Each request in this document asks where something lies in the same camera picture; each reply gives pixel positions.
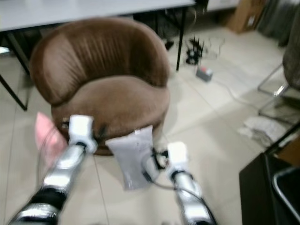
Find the grey rectangular pillow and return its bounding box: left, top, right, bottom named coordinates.
left=105, top=125, right=154, bottom=191

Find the brown velvet round sofa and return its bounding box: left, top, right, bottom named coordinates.
left=30, top=17, right=171, bottom=156

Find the black cabinet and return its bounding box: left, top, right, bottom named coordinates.
left=239, top=121, right=300, bottom=225

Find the grey crumpled cloth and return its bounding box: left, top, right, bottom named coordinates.
left=238, top=116, right=285, bottom=150

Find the brown cardboard box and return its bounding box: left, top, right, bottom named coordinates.
left=227, top=0, right=268, bottom=34

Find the grey curtain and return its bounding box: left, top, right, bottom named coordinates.
left=257, top=0, right=300, bottom=46

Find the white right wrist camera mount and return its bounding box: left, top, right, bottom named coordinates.
left=166, top=142, right=188, bottom=172

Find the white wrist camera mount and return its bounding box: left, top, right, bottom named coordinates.
left=68, top=115, right=98, bottom=153
left=166, top=142, right=188, bottom=172

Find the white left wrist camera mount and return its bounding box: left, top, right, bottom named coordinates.
left=68, top=115, right=98, bottom=153

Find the grey power strip red switch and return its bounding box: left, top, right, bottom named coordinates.
left=196, top=66, right=214, bottom=83

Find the black coiled cable bundle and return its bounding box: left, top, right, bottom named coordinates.
left=185, top=37, right=205, bottom=66

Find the metal frame chair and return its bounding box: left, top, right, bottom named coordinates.
left=257, top=45, right=300, bottom=125

